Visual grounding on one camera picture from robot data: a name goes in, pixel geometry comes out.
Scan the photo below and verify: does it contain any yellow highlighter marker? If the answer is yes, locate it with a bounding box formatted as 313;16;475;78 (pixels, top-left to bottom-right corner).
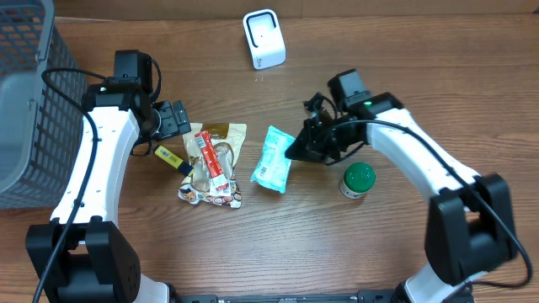
154;145;194;176

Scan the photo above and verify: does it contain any teal wet wipes pack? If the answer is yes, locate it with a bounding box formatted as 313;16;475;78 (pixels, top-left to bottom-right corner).
250;125;295;194

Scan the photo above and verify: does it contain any brown snack bag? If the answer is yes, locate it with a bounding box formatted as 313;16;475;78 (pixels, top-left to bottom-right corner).
178;123;247;209

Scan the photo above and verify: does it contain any green lid jar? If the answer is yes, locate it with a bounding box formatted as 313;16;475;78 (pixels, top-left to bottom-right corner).
339;162;376;199

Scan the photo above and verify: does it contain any red chocolate bar wrapper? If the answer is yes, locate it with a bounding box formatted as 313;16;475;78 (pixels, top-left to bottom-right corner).
195;130;230;196

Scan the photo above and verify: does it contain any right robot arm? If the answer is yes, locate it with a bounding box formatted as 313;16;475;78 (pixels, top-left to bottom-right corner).
285;69;518;302

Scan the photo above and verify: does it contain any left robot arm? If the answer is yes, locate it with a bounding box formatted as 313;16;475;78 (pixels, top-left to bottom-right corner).
25;50;191;302

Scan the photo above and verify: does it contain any white barcode scanner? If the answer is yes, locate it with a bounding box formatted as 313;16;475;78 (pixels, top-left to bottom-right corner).
243;8;286;70

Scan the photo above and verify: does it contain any grey plastic mesh basket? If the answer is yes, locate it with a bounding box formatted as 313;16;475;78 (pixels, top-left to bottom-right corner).
1;0;87;209

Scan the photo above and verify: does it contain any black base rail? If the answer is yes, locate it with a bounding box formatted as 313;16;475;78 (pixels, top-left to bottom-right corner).
171;290;399;303

